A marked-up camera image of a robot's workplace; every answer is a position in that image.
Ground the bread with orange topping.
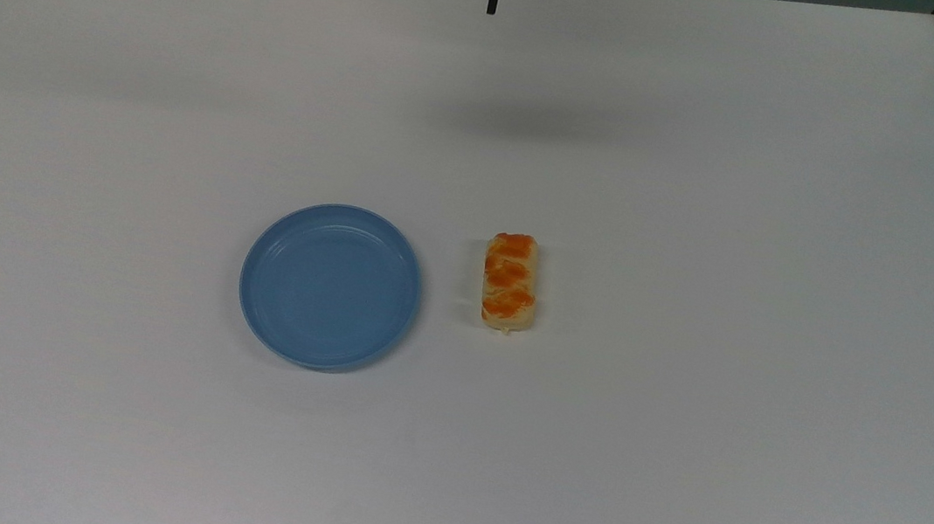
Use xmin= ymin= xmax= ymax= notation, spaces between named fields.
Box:
xmin=476 ymin=229 xmax=545 ymax=337

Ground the blue round plate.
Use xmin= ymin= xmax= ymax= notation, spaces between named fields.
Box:
xmin=231 ymin=193 xmax=431 ymax=382

